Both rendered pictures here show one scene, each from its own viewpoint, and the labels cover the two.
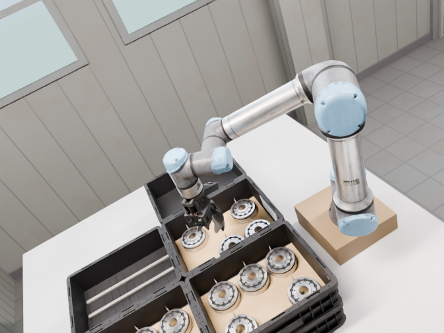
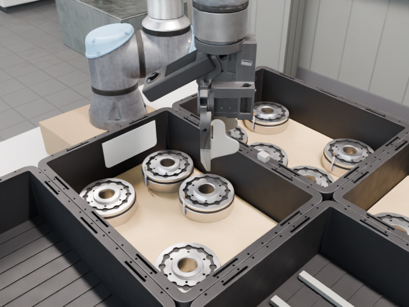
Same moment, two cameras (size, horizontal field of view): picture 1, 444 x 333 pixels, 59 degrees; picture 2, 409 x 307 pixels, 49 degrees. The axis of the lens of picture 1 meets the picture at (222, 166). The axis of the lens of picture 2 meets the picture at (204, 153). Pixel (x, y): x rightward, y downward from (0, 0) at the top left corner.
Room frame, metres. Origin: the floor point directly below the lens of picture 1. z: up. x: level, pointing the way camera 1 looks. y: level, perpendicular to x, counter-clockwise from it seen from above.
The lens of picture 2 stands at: (1.31, 0.60, 1.39)
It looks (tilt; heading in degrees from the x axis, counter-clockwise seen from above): 35 degrees down; 236
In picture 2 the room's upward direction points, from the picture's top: straight up
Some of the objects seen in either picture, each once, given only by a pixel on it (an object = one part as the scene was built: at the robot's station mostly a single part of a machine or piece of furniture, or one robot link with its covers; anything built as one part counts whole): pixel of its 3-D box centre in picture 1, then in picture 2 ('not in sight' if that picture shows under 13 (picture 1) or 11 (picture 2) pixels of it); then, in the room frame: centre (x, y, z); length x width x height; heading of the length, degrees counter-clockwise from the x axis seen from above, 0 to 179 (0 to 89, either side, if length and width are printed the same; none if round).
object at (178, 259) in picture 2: (192, 236); (187, 265); (1.07, 0.21, 0.86); 0.05 x 0.05 x 0.01
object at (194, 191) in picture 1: (190, 186); (220, 21); (0.95, 0.11, 1.19); 0.08 x 0.08 x 0.05
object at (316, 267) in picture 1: (260, 291); (284, 141); (0.73, 0.05, 0.87); 0.40 x 0.30 x 0.11; 99
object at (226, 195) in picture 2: (232, 246); (206, 191); (0.95, 0.08, 0.86); 0.10 x 0.10 x 0.01
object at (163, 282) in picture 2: (219, 223); (173, 184); (1.03, 0.09, 0.92); 0.40 x 0.30 x 0.02; 99
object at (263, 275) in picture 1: (252, 277); (262, 156); (0.80, 0.05, 0.86); 0.10 x 0.10 x 0.01
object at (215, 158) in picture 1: (212, 158); not in sight; (0.94, 0.02, 1.26); 0.11 x 0.11 x 0.08; 70
